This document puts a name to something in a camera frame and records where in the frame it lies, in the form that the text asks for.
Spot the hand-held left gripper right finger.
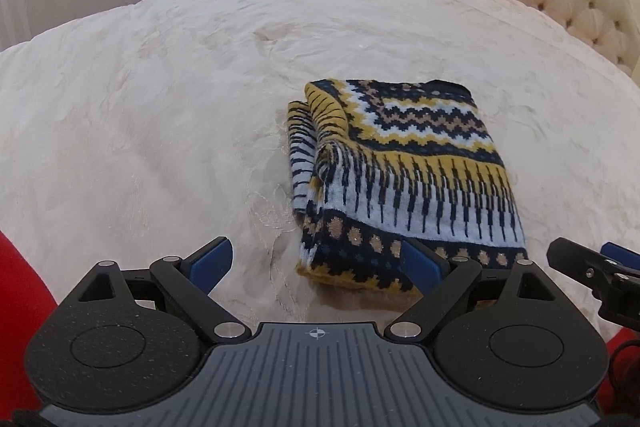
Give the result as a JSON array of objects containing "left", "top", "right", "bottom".
[{"left": 385, "top": 239, "right": 568, "bottom": 343}]

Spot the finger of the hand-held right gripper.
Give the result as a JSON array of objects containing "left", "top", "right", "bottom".
[
  {"left": 546, "top": 237, "right": 616, "bottom": 289},
  {"left": 600, "top": 242, "right": 640, "bottom": 282}
]

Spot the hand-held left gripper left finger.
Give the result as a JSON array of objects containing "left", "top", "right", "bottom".
[{"left": 62, "top": 237, "right": 251, "bottom": 343}]

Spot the patterned knit sweater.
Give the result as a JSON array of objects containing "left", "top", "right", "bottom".
[{"left": 286, "top": 78, "right": 529, "bottom": 313}]

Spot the bed with cream cover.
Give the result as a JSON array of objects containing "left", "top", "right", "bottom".
[{"left": 0, "top": 0, "right": 640, "bottom": 348}]

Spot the person's red clothing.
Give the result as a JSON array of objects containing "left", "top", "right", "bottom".
[{"left": 0, "top": 231, "right": 640, "bottom": 427}]

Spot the black cable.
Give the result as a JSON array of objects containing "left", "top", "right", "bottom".
[{"left": 606, "top": 336, "right": 640, "bottom": 389}]

